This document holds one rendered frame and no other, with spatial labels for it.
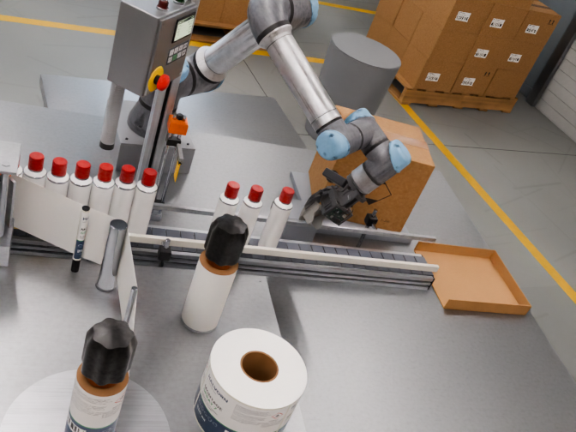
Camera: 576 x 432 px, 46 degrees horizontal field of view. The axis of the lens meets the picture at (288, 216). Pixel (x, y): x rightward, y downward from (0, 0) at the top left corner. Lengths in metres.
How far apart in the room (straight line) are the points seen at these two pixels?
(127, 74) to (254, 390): 0.73
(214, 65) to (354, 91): 2.19
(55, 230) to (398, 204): 1.06
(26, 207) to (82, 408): 0.58
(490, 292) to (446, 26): 3.24
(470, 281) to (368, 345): 0.54
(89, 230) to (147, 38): 0.45
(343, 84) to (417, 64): 1.32
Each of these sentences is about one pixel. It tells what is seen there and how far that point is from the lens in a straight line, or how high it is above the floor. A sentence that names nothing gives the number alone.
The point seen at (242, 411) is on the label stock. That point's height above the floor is 1.00.
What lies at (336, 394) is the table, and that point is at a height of 0.83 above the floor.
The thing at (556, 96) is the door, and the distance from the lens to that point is 6.51.
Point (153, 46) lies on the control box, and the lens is 1.51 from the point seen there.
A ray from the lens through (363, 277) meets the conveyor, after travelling 1.98.
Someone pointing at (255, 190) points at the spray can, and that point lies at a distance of 1.73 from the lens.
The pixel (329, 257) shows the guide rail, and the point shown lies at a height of 0.91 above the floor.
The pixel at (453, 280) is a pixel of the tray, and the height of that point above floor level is 0.83.
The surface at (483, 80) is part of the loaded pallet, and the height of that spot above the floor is 0.28.
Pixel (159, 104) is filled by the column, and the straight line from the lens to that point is 1.72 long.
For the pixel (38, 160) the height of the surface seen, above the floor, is 1.08.
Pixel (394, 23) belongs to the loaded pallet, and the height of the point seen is 0.42.
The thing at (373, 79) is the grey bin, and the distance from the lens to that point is 4.14.
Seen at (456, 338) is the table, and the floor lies 0.83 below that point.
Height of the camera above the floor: 2.03
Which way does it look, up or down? 34 degrees down
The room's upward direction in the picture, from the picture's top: 22 degrees clockwise
